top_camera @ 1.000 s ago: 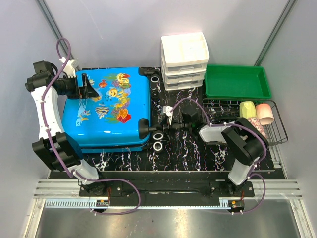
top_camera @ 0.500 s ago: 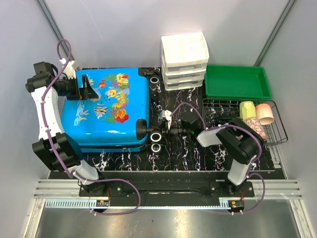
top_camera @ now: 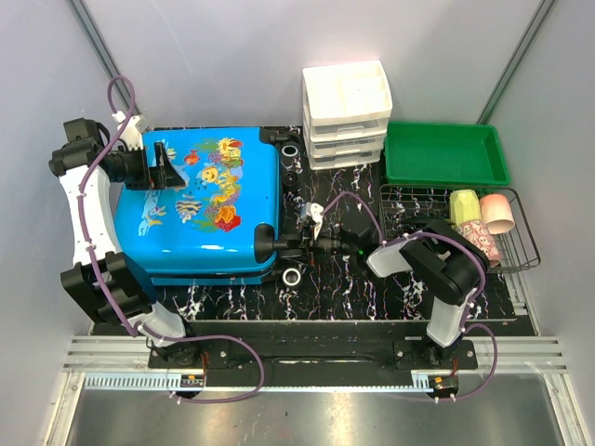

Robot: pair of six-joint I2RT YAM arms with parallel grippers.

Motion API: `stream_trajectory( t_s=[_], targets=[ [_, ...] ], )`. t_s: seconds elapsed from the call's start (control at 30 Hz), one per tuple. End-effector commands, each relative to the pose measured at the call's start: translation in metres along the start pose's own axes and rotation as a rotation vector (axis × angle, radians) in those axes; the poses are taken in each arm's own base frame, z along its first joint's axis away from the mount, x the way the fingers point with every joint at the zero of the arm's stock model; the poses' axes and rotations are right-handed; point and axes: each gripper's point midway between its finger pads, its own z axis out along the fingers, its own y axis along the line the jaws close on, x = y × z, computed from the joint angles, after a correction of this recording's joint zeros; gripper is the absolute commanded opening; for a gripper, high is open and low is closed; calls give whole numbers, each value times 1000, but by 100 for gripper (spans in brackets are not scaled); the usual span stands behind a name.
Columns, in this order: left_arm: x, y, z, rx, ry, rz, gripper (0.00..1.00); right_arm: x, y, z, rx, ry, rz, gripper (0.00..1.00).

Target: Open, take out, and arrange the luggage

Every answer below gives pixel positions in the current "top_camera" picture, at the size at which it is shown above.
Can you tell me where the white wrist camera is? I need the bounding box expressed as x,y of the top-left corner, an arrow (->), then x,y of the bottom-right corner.
120,114 -> 149,151
300,202 -> 324,239

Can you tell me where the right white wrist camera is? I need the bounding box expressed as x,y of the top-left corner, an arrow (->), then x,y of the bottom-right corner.
300,202 -> 324,239

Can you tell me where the yellow faceted cup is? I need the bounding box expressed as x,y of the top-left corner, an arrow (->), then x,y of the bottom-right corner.
449,190 -> 482,227

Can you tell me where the black wire basket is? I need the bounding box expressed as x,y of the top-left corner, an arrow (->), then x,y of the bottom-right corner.
380,184 -> 541,272

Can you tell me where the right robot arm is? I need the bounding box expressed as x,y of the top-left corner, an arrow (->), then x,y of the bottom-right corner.
256,217 -> 490,369

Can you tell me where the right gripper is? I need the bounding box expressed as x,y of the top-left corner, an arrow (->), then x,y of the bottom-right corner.
279,221 -> 355,267

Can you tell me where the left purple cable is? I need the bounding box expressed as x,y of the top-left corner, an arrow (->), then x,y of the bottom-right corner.
79,75 -> 266,405

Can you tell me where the blue fish-print suitcase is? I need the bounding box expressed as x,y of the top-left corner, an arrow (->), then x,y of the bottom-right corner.
113,127 -> 296,286

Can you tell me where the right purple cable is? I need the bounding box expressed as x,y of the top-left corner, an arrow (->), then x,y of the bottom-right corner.
320,190 -> 498,403

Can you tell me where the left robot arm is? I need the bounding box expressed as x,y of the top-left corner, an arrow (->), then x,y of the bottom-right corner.
48,111 -> 205,368

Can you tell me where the light pink cup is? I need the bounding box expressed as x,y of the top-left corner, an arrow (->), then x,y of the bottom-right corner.
479,193 -> 515,235

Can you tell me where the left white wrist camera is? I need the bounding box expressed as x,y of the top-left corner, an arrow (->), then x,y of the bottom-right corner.
120,114 -> 149,151

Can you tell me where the purple cable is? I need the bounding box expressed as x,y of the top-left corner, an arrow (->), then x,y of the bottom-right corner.
79,75 -> 266,405
320,190 -> 498,403

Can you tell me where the green plastic tray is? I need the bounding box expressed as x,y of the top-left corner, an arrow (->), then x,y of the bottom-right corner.
384,122 -> 510,187

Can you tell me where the white plastic drawer unit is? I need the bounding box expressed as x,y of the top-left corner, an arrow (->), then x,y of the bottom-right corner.
302,60 -> 392,170

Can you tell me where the pink patterned cup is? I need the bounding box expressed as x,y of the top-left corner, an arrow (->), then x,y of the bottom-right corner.
456,219 -> 501,268

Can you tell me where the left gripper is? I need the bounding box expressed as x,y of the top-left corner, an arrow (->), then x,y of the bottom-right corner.
109,142 -> 184,190

